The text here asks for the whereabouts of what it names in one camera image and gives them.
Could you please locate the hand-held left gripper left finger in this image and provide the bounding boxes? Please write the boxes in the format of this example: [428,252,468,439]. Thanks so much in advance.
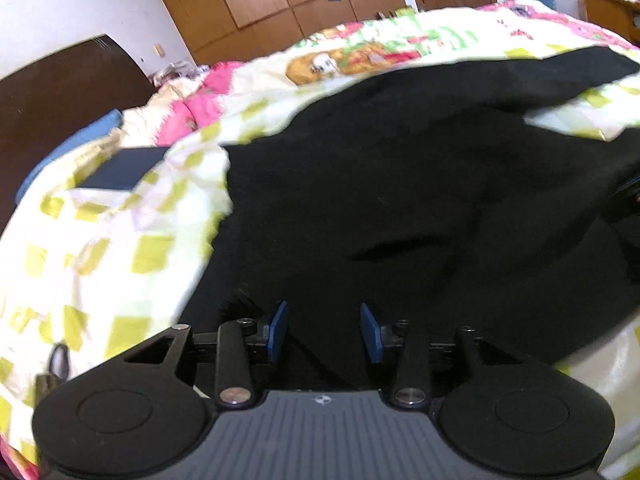
[124,301,290,408]

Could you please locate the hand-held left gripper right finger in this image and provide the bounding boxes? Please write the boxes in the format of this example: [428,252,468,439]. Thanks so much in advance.
[359,302,522,407]

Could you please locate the black pants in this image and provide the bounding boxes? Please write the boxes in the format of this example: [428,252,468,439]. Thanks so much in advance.
[177,46,640,390]

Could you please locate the printed blanket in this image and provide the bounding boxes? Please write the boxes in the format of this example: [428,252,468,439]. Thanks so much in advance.
[0,0,640,480]

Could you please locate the dark blue book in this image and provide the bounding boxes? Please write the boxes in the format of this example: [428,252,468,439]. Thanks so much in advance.
[82,147,172,192]

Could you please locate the black scissors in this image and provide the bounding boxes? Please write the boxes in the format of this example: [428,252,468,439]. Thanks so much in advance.
[34,342,72,407]

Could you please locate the pink cloth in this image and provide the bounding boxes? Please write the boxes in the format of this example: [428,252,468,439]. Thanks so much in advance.
[154,60,240,147]

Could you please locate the patterned cloth heap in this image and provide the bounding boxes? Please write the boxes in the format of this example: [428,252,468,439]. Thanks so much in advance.
[149,61,210,88]

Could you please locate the blue pillow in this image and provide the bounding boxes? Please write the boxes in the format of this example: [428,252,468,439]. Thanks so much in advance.
[15,110,124,203]

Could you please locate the dark brown headboard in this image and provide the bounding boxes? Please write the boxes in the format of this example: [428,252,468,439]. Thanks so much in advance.
[0,34,158,176]

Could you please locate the wooden wardrobe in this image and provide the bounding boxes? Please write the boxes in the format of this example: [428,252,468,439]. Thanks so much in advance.
[142,0,417,67]

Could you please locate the wooden desk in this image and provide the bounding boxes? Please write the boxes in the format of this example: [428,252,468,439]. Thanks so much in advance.
[580,0,640,46]

